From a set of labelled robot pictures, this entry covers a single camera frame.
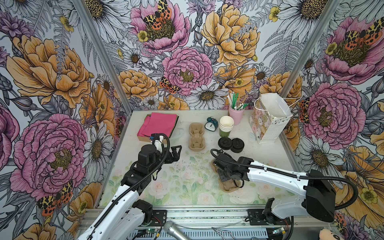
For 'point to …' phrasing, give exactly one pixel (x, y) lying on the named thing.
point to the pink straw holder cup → (236, 115)
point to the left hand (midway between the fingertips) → (174, 152)
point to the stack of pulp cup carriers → (196, 141)
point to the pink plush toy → (325, 234)
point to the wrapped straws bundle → (234, 101)
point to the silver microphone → (170, 227)
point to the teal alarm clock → (212, 124)
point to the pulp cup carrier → (227, 186)
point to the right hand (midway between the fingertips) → (226, 177)
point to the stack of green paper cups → (226, 123)
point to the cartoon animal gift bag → (269, 116)
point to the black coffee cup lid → (225, 143)
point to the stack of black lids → (237, 145)
